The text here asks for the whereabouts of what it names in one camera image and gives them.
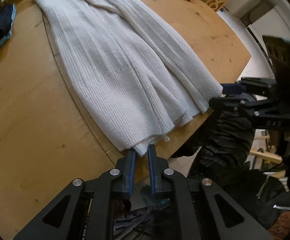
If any white knit cardigan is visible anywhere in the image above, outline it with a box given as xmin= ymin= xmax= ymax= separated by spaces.
xmin=34 ymin=0 xmax=222 ymax=155

